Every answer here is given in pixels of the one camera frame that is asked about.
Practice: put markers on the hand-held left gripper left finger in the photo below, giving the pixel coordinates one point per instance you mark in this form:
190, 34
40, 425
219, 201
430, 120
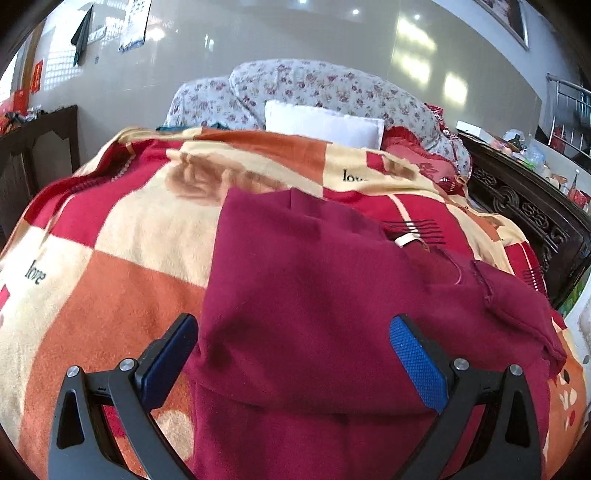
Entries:
168, 353

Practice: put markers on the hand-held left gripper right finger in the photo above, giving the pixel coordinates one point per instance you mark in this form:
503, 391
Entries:
418, 357

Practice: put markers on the maroon knit sweater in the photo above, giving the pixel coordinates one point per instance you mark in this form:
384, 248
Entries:
318, 295

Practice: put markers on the checkered red orange blanket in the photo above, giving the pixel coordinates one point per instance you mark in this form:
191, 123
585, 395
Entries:
120, 258

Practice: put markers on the red embroidered pillow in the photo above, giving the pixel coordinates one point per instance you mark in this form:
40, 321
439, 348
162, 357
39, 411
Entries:
422, 161

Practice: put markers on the cluttered items on cabinet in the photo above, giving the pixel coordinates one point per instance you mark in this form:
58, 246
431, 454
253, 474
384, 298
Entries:
540, 159

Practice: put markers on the white box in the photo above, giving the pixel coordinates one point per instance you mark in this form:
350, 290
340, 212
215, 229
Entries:
475, 129

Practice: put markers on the dark wooden side table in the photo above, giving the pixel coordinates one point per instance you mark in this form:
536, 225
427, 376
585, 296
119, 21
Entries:
34, 147

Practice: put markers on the white pillow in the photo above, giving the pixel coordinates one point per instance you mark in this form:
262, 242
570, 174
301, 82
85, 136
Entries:
323, 123

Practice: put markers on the floral quilt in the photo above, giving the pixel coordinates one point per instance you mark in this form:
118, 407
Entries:
318, 90

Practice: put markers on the metal stair railing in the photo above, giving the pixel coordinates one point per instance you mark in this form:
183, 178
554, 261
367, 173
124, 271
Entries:
570, 115

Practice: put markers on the hanging dark green cloth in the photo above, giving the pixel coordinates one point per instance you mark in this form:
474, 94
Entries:
82, 39

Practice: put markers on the carved dark wooden bed frame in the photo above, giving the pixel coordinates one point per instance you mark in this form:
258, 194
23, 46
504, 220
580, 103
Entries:
531, 212

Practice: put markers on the red paper wall decoration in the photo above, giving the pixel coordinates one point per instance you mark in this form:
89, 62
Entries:
37, 76

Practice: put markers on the wall calendar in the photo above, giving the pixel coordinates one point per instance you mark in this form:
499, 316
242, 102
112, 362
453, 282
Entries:
134, 23

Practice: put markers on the framed wall picture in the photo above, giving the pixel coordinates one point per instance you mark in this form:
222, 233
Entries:
508, 18

